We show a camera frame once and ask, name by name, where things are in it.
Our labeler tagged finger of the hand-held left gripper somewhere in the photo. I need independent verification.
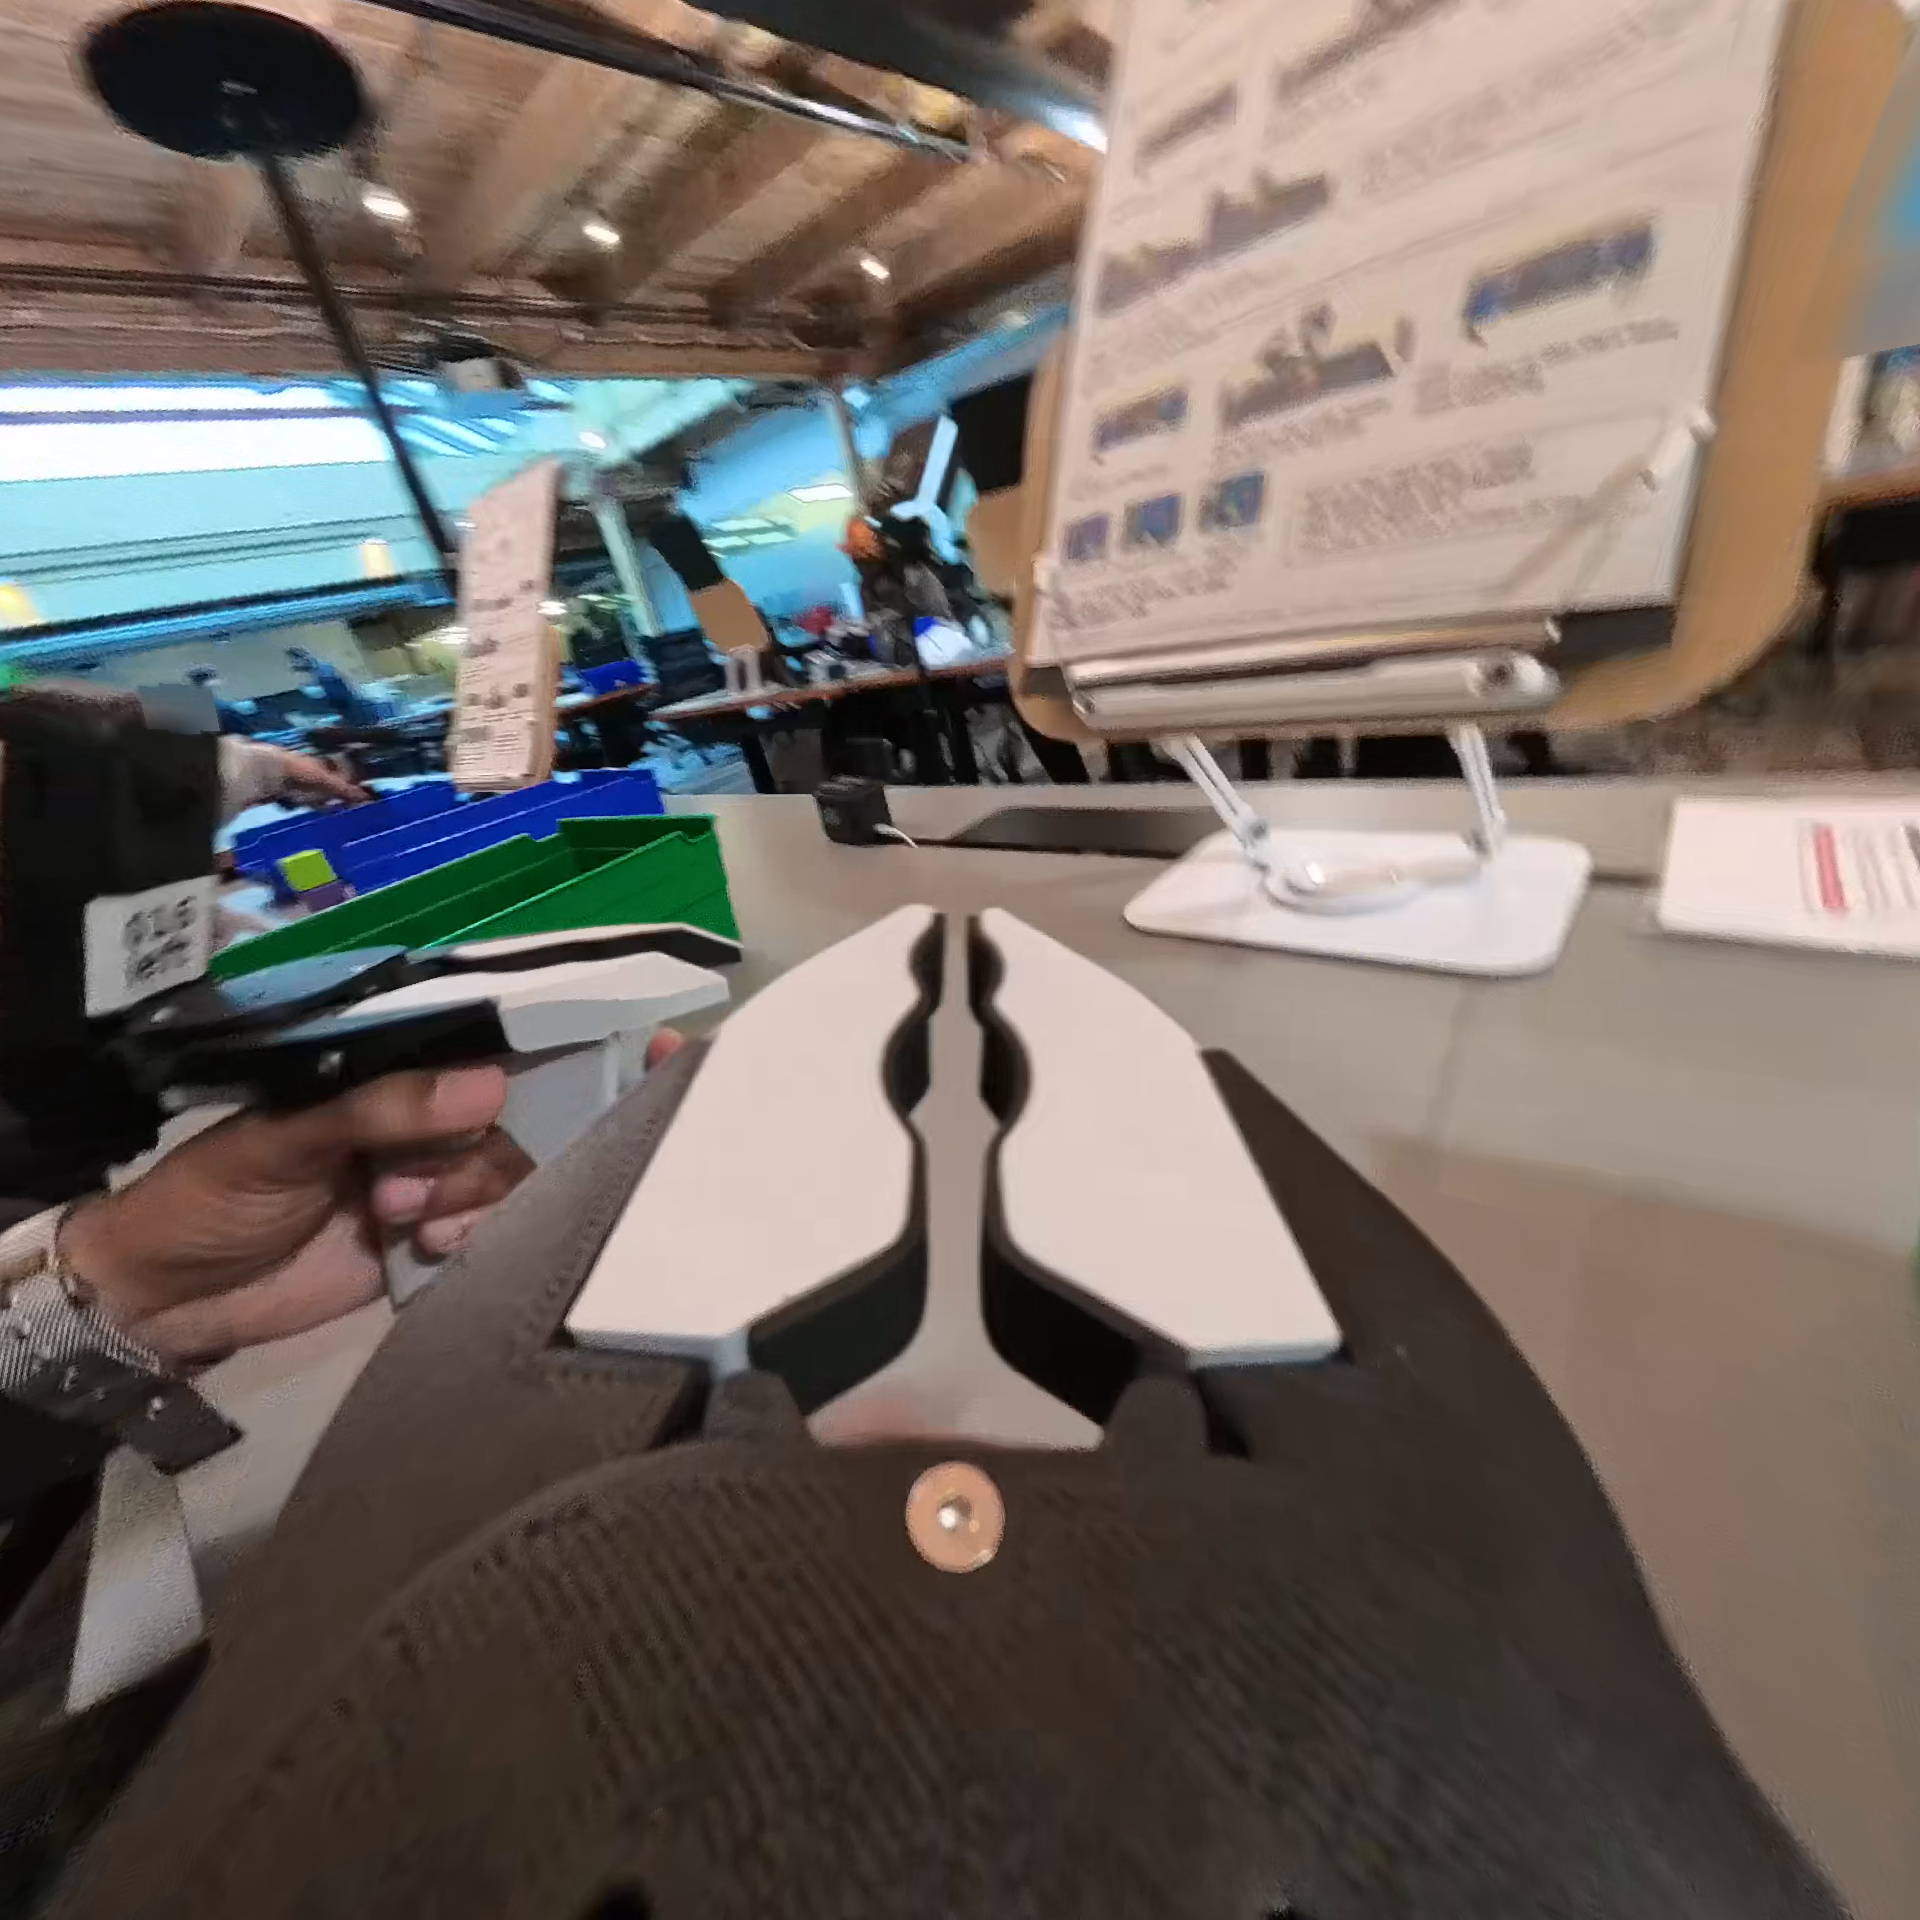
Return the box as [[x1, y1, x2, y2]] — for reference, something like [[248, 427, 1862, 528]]
[[403, 924, 746, 980], [334, 957, 735, 1057]]

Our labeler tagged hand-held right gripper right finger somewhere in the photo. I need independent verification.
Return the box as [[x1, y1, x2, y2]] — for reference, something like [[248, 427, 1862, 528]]
[[966, 903, 1345, 1373]]

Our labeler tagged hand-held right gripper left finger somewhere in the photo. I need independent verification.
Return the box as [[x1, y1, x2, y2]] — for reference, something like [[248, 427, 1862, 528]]
[[564, 900, 951, 1379]]

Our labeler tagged green plastic bin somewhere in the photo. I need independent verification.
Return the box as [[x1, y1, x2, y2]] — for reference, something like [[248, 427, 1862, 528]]
[[211, 814, 746, 984]]

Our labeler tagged person's left hand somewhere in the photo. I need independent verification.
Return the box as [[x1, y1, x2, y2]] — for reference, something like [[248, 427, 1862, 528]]
[[88, 1064, 539, 1363]]

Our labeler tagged blue plastic bin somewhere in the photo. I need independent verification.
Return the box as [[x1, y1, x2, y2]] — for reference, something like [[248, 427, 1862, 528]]
[[224, 767, 670, 903]]

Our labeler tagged printed instruction board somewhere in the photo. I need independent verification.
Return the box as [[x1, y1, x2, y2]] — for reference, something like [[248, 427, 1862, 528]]
[[449, 457, 564, 793], [968, 0, 1870, 744]]

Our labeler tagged cardboard board on stand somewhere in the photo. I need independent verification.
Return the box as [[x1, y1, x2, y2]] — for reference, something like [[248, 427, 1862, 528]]
[[691, 575, 777, 699]]

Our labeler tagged wooden background desk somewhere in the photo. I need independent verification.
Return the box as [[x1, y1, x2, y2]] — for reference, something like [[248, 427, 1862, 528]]
[[652, 652, 1022, 781]]

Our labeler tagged white tablet stand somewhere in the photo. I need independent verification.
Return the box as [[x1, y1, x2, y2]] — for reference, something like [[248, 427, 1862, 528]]
[[1057, 608, 1595, 980]]

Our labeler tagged metal mesh wristwatch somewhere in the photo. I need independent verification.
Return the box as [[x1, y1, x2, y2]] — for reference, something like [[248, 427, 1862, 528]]
[[0, 1200, 242, 1479]]

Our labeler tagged printed paper sheet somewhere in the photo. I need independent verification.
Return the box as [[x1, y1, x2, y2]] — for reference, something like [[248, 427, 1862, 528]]
[[1656, 795, 1920, 963]]

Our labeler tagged black ceiling pole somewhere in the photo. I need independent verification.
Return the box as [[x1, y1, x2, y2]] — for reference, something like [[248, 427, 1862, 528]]
[[82, 0, 460, 559]]

